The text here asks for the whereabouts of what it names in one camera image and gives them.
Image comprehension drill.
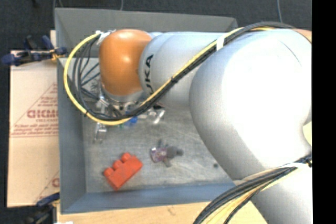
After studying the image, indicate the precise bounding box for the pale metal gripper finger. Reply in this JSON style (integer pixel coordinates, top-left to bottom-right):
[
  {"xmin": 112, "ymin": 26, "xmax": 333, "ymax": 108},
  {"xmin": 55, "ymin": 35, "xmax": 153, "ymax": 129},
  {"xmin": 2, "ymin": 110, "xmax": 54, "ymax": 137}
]
[
  {"xmin": 92, "ymin": 122, "xmax": 107, "ymax": 144},
  {"xmin": 148, "ymin": 109, "xmax": 166, "ymax": 125}
]

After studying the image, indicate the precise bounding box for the grey and purple toy figure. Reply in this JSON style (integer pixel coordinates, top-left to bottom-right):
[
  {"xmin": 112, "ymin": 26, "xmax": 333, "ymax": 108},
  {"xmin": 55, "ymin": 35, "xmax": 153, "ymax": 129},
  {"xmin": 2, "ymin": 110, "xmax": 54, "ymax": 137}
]
[{"xmin": 150, "ymin": 138, "xmax": 184, "ymax": 168}]

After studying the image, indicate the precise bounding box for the orange toy building brick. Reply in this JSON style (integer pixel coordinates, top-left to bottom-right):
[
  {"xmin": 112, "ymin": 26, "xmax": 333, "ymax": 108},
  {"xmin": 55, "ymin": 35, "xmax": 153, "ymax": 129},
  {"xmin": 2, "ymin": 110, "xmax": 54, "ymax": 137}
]
[{"xmin": 102, "ymin": 152, "xmax": 144, "ymax": 191}]

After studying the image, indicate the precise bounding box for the grey metal bin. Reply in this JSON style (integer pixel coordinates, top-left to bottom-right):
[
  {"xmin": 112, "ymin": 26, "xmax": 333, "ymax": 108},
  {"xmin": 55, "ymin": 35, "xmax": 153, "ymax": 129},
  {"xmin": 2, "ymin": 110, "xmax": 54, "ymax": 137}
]
[{"xmin": 54, "ymin": 7, "xmax": 239, "ymax": 215}]

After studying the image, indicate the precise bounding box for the brown cardboard board red print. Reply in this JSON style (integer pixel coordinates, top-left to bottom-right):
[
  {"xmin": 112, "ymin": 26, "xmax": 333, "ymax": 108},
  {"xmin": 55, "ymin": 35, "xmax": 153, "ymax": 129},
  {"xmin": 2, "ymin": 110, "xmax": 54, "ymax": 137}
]
[{"xmin": 6, "ymin": 49, "xmax": 61, "ymax": 208}]

